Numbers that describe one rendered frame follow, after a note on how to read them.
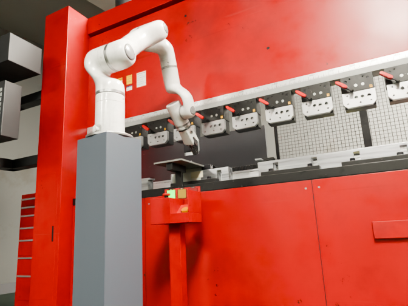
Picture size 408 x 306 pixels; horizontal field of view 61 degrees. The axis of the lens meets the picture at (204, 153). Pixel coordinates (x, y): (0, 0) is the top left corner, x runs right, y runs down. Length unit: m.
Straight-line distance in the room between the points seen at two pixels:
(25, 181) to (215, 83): 3.59
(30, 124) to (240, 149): 3.52
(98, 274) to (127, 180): 0.35
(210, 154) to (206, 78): 0.69
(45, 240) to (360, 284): 1.86
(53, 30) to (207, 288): 2.14
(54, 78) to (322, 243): 2.08
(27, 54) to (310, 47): 1.85
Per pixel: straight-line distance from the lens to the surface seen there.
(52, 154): 2.56
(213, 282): 1.88
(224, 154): 2.58
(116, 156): 1.34
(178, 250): 1.67
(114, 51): 1.51
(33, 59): 2.74
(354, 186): 1.68
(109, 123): 1.41
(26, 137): 5.29
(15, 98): 2.52
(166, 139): 2.19
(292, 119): 1.91
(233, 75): 2.10
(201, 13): 2.41
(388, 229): 1.65
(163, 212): 1.65
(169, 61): 1.96
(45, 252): 2.51
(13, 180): 5.11
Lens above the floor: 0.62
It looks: 13 degrees up
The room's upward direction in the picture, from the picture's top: 3 degrees counter-clockwise
